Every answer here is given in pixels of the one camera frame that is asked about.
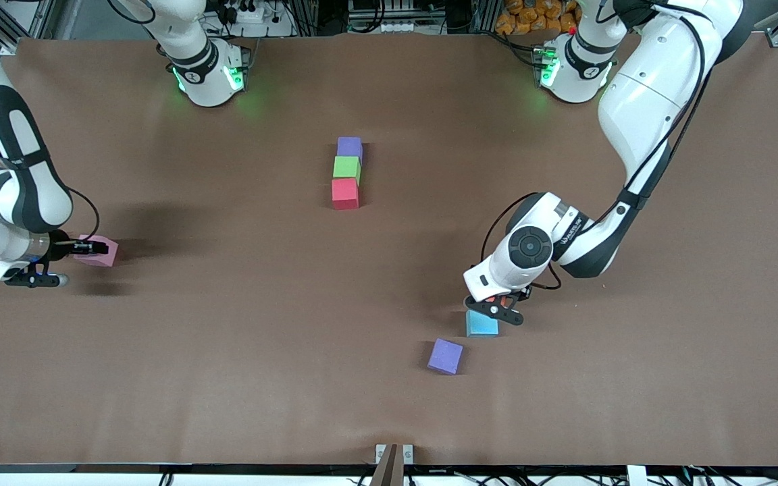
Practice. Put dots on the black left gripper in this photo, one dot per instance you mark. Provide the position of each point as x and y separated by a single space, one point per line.
523 295

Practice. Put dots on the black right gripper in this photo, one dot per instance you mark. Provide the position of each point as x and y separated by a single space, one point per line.
61 248

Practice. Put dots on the pink foam block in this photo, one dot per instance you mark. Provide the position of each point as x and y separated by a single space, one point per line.
102 260

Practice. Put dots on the red foam block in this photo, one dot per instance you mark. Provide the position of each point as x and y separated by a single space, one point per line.
345 194

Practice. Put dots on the green foam block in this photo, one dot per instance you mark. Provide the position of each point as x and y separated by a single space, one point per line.
346 167

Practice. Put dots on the purple foam block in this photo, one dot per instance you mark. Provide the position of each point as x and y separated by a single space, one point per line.
349 146
445 356

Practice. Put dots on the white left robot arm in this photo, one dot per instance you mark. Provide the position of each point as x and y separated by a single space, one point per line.
652 88

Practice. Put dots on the light blue foam block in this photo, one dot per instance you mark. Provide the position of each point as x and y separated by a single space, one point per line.
480 329

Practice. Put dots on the brown paper table cover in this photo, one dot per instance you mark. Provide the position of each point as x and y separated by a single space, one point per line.
227 378

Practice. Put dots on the white tape strip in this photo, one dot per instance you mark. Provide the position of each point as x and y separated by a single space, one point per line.
633 476

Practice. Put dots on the brown wooden stick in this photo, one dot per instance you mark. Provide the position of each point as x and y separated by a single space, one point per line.
385 469

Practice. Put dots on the pile of orange bags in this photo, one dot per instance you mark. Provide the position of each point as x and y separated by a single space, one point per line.
531 15

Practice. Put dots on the white power strip with plugs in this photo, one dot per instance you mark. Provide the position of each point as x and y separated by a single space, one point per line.
254 15

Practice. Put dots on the white electrical box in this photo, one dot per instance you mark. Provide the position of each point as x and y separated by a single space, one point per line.
375 25

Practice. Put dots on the small metal bracket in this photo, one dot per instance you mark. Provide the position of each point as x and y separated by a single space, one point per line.
380 453
408 453

